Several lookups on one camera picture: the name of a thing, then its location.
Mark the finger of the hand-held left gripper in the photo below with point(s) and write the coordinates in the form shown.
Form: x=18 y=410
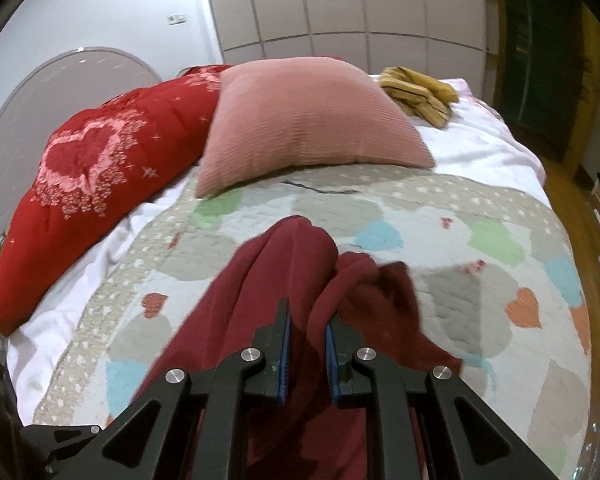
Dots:
x=60 y=442

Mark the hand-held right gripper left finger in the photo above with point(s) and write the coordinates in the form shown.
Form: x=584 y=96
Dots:
x=282 y=360

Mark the white panelled wardrobe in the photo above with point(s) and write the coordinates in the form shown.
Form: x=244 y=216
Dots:
x=355 y=0

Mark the white wall outlet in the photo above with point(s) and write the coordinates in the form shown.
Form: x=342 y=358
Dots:
x=177 y=19

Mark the red heart print comforter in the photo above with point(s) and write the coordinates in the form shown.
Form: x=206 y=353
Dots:
x=105 y=185

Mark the pink ribbed pillow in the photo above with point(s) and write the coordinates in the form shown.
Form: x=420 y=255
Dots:
x=305 y=120

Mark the dark green door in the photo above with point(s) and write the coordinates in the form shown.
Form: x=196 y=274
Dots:
x=540 y=60

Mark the white bed sheet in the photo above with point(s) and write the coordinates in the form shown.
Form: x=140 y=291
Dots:
x=480 y=145

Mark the round grey headboard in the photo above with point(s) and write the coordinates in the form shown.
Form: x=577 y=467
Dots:
x=40 y=95

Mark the dark red garment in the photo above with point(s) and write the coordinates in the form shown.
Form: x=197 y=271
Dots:
x=260 y=285

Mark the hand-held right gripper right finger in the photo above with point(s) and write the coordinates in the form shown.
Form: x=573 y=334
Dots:
x=332 y=360

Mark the heart patterned quilt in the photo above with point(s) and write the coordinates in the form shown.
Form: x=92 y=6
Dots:
x=480 y=270

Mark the yellow striped cloth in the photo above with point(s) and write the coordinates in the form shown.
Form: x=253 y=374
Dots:
x=420 y=95

